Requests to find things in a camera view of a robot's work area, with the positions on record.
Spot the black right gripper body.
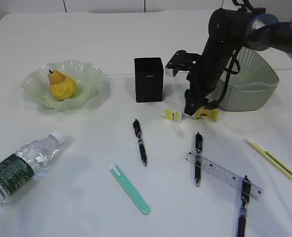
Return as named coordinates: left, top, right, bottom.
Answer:
left=184, top=72, right=219, bottom=110

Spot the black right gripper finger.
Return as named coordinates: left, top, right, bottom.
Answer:
left=184, top=95, right=205, bottom=116

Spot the yellow white waste paper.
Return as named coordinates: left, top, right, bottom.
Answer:
left=163, top=107, right=218, bottom=122

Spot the yellow pear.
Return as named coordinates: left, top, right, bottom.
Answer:
left=48, top=70, right=77, bottom=101

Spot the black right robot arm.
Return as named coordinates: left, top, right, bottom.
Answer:
left=184, top=8, right=292, bottom=116

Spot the black pen under ruler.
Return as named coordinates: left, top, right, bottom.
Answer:
left=195, top=132, right=203, bottom=187

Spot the green plastic woven basket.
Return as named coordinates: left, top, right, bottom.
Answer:
left=219, top=47, right=280, bottom=112

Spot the black square pen holder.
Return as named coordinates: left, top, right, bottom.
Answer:
left=134, top=57, right=164, bottom=103

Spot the black pen near holder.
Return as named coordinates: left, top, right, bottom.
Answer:
left=133, top=119, right=148, bottom=167

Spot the black pen over ruler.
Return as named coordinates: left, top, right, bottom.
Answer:
left=236, top=176, right=251, bottom=237

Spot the yellow utility knife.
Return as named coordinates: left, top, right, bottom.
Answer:
left=245, top=139, right=292, bottom=181

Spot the clear plastic ruler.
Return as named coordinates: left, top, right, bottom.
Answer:
left=184, top=150, right=264, bottom=203

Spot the teal utility knife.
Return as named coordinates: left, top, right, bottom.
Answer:
left=109, top=164, right=151, bottom=215

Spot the green glass wavy plate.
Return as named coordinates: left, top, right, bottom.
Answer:
left=21, top=60, right=103, bottom=111

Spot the clear plastic water bottle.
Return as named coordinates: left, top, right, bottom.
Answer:
left=0, top=131, right=65, bottom=206

